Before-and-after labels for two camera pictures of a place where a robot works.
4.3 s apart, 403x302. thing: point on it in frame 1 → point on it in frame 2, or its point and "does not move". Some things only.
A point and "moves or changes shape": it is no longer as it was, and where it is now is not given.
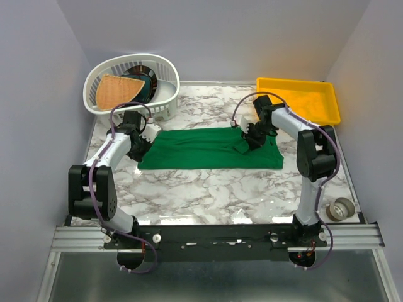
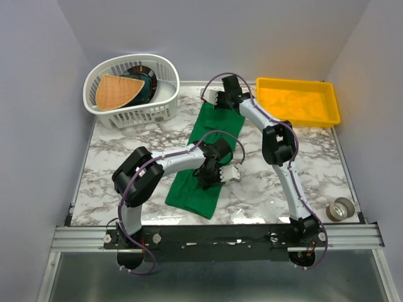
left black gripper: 138,157 → 206,185
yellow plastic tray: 313,100 does not move
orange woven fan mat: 113,91 does not move
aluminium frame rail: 346,236 does not move
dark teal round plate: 143,73 does not move
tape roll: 340,209 does not move
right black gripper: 254,143 → 220,94
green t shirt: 208,148 moves or changes shape
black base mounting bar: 218,242 does not move
